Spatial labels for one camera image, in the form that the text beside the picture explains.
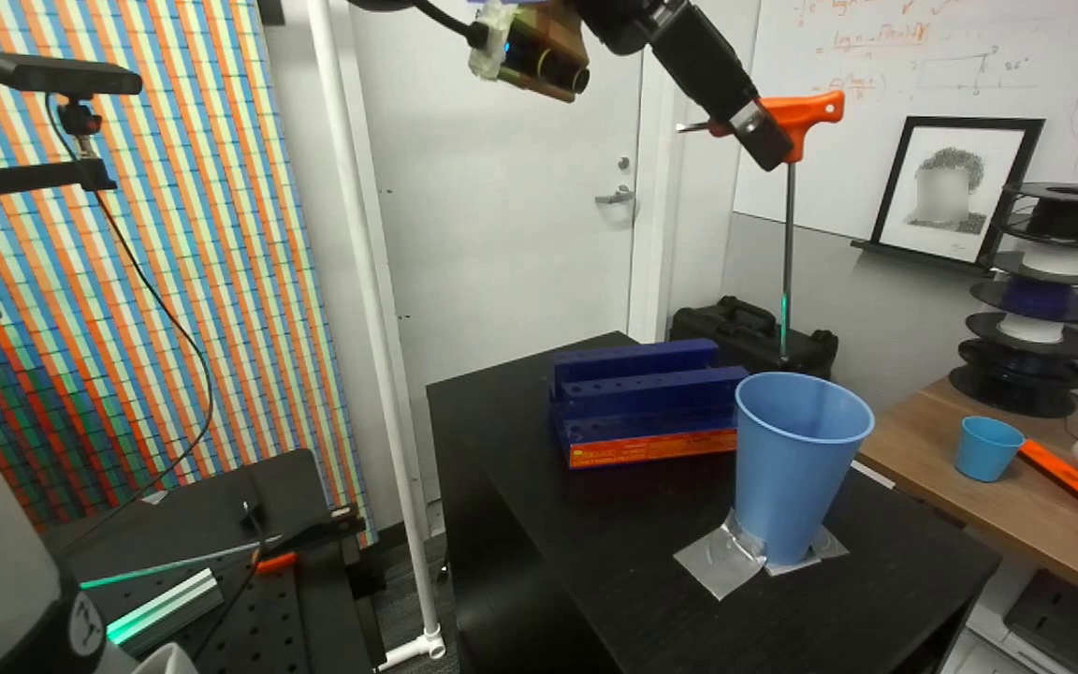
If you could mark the large blue plastic cup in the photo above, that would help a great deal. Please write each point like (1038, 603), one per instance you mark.
(801, 471)

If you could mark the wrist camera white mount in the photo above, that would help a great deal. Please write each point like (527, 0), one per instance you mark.
(531, 49)

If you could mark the orange flat tool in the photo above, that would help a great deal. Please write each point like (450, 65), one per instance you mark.
(1076, 482)

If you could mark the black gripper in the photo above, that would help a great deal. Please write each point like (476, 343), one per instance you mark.
(707, 60)

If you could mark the white filament spool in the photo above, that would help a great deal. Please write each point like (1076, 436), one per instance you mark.
(1056, 263)
(1030, 332)

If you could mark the white door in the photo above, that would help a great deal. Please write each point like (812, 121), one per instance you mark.
(502, 227)

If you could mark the black bar camera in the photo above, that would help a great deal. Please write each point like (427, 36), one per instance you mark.
(57, 77)

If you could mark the square metal plate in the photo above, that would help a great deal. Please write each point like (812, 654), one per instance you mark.
(721, 563)

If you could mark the blue filament spool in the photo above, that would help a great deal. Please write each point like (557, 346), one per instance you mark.
(1038, 298)

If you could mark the black filament spool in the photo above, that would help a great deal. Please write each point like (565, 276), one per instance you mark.
(1018, 381)

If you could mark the wooden table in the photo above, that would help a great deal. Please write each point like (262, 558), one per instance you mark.
(974, 501)

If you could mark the long green-lit bar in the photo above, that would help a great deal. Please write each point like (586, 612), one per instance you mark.
(164, 565)

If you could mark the black carrying case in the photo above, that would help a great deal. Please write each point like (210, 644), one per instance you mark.
(737, 332)

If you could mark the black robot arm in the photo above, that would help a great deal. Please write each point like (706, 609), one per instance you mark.
(618, 21)

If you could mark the black empty spool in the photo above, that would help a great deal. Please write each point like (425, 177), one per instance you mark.
(1069, 220)

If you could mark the black picture frame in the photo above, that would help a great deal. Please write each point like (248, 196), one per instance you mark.
(955, 189)

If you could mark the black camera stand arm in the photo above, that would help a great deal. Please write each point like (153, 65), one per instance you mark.
(16, 181)

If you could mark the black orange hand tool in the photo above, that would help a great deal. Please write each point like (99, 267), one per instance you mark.
(301, 537)

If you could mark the small blue cup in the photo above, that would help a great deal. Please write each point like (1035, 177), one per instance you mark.
(988, 451)

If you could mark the white box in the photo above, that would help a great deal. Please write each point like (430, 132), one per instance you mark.
(1038, 622)

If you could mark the black perforated breadboard table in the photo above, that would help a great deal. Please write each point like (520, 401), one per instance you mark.
(290, 622)

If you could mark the short green-lit bar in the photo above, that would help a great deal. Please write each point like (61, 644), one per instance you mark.
(164, 612)

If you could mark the short white pole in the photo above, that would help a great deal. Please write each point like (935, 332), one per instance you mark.
(414, 648)

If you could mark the long white pole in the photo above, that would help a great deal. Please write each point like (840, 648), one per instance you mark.
(373, 313)

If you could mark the blue tool rack orange base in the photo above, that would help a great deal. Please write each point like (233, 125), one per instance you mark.
(646, 404)

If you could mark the colourful striped wall panel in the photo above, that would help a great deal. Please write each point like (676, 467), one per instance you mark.
(187, 247)

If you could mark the whiteboard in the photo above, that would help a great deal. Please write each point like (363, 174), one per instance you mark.
(935, 60)

